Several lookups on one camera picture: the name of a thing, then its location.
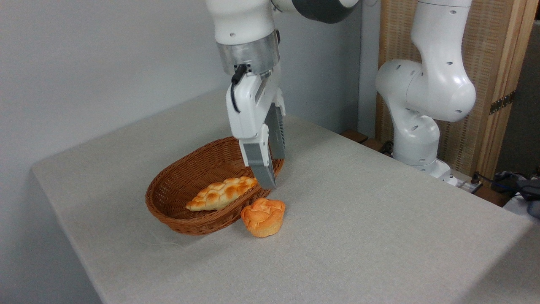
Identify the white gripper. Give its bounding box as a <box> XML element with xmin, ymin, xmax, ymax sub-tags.
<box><xmin>226</xmin><ymin>68</ymin><xmax>287</xmax><ymax>189</ymax></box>

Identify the dark metal screen hinge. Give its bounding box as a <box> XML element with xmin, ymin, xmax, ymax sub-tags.
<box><xmin>489</xmin><ymin>91</ymin><xmax>516</xmax><ymax>115</ymax></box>

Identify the long braided bread loaf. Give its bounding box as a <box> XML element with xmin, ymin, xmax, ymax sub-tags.
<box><xmin>186</xmin><ymin>176</ymin><xmax>259</xmax><ymax>212</ymax></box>

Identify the grey tablecloth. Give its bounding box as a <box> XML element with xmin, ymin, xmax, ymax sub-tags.
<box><xmin>30</xmin><ymin>91</ymin><xmax>540</xmax><ymax>304</ymax></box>

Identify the grey blue bag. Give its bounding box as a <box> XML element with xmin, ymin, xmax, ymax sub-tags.
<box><xmin>493</xmin><ymin>168</ymin><xmax>540</xmax><ymax>220</ymax></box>

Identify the round orange muffin bread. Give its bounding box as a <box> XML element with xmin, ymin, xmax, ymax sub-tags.
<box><xmin>240</xmin><ymin>198</ymin><xmax>286</xmax><ymax>238</ymax></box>

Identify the brown oval wicker basket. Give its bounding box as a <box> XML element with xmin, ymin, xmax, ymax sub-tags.
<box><xmin>145</xmin><ymin>136</ymin><xmax>285</xmax><ymax>236</ymax></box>

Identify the black power cable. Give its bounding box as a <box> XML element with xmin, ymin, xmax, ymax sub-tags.
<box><xmin>472</xmin><ymin>171</ymin><xmax>526</xmax><ymax>195</ymax></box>

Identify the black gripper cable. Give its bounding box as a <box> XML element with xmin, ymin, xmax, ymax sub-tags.
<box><xmin>230</xmin><ymin>63</ymin><xmax>249</xmax><ymax>114</ymax></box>

